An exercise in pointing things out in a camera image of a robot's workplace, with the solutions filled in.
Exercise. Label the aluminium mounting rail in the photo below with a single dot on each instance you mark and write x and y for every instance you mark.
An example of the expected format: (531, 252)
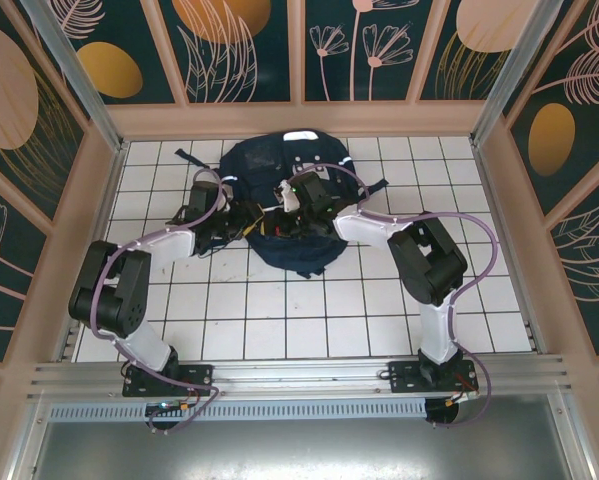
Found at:
(299, 372)

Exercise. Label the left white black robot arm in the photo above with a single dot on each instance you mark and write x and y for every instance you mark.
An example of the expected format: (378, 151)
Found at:
(114, 295)

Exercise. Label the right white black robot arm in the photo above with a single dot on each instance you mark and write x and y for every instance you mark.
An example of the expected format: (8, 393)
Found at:
(429, 260)

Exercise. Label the grey sheet metal panel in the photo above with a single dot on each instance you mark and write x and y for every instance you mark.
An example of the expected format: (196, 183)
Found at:
(299, 450)

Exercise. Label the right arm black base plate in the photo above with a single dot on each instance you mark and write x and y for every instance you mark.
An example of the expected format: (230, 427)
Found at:
(404, 375)

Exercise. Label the navy blue backpack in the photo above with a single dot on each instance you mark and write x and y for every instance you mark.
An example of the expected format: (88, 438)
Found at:
(274, 150)

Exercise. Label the metal side slide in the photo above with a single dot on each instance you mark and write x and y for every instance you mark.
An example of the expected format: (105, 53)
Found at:
(534, 336)
(70, 342)

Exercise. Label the aluminium corner post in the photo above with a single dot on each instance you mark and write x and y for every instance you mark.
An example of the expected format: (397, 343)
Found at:
(74, 75)
(509, 75)

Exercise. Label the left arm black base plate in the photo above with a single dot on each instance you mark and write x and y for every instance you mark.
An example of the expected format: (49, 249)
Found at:
(199, 377)

